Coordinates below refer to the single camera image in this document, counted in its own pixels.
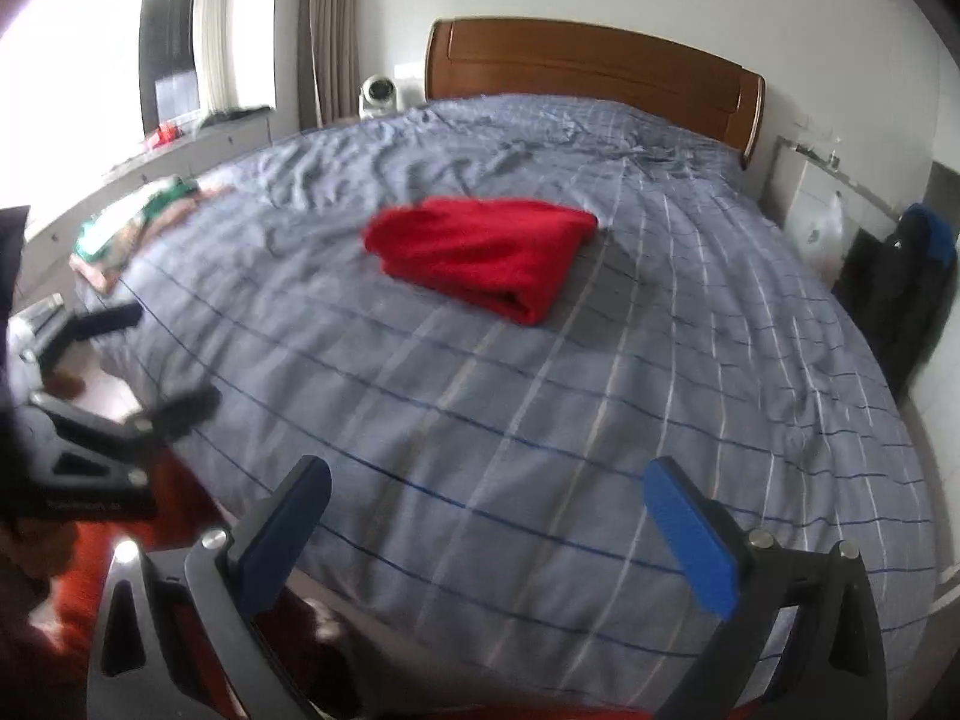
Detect red sweater with white rabbit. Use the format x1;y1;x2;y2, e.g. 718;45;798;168
363;197;599;327

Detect pile of folded clothes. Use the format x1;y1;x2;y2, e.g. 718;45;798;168
68;174;231;296

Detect clothes on window bench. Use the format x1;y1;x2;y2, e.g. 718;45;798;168
145;106;272;149

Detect person's left hand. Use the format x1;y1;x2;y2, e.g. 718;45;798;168
2;520;78;621

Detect white window bench drawers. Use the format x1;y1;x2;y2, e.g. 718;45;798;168
14;107;275;305

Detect grey checked bed cover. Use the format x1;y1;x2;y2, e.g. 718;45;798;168
96;96;935;710

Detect dark jacket on chair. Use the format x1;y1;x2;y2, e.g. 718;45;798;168
833;203;958;400

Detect white plastic bag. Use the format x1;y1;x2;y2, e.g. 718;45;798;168
794;192;848;286

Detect beige curtain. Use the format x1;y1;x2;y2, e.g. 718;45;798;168
298;0;359;128

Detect white small fan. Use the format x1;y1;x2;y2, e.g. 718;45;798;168
358;75;398;119

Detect white bedside cabinet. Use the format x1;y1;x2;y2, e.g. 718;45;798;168
760;137;898;286

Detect brown wooden headboard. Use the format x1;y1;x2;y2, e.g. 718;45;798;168
425;16;765;166

